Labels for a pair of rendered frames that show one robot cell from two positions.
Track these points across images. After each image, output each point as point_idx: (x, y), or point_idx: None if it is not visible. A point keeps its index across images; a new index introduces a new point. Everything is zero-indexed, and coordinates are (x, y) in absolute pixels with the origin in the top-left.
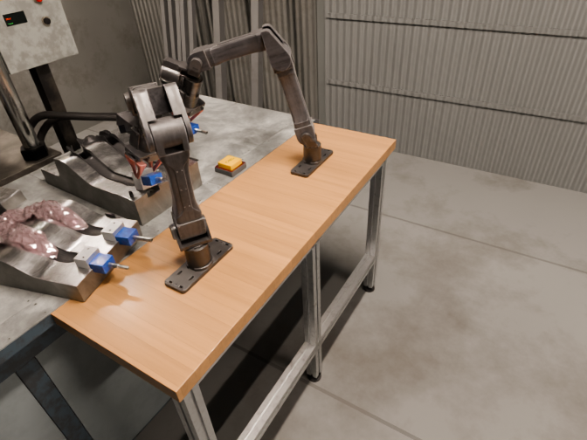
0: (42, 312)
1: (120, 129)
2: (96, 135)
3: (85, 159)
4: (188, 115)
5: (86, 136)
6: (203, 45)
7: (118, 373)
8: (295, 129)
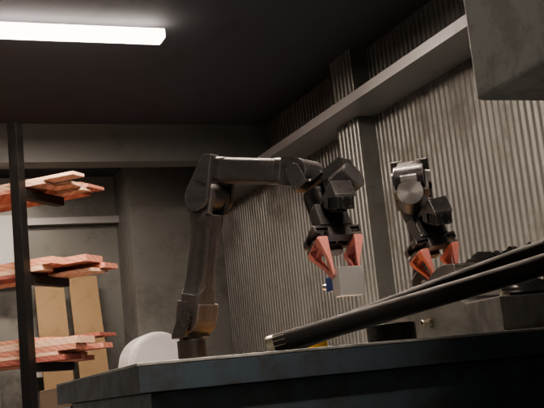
0: None
1: (450, 217)
2: (497, 251)
3: (539, 291)
4: (341, 252)
5: (513, 247)
6: (286, 157)
7: None
8: (216, 303)
